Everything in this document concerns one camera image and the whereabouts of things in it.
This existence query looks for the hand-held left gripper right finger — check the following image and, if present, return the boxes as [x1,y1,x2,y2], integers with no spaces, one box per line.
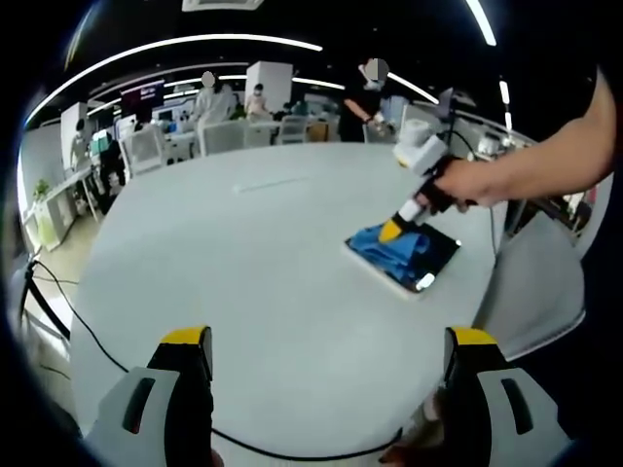
[442,326,573,467]

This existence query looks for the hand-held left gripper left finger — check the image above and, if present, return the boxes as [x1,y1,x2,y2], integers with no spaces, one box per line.
[85,324,215,467]

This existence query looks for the black tray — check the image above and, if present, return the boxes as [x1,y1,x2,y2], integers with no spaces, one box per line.
[344,221,462,299]

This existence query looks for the blue cleaning cloth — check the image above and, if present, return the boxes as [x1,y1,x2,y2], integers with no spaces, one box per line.
[352,226,430,284]

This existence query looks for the person's left hand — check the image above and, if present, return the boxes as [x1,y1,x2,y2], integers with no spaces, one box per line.
[379,388,447,467]

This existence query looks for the person's right hand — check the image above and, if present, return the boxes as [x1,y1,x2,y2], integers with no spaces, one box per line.
[435,158,497,208]

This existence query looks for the grey monitor on pole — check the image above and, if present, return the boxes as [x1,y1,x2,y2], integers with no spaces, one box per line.
[437,87,458,147]

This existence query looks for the white mesh chair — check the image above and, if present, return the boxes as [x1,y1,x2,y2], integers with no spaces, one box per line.
[197,120,244,156]
[119,126,165,176]
[277,115,309,145]

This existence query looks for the grey mesh office chair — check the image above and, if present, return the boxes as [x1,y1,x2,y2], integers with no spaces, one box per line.
[474,213,586,362]

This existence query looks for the straight ceiling light strip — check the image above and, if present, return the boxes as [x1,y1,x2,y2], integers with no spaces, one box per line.
[465,0,497,47]

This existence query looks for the black stand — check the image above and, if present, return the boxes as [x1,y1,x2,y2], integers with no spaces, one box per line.
[18,257,72,341]

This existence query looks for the curved ceiling light strip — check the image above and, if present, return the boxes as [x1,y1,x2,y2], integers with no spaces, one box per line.
[26,33,323,123]

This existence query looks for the white low cabinet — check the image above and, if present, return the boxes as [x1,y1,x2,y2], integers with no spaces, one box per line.
[28,167,98,252]

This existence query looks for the ceiling air vent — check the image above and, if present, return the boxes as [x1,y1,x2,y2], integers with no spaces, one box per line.
[182,0,264,12]

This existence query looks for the dark screen with purple glow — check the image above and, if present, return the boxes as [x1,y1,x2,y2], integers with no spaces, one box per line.
[121,82,165,116]

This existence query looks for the black cable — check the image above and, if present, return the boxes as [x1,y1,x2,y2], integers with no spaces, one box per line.
[28,260,405,461]

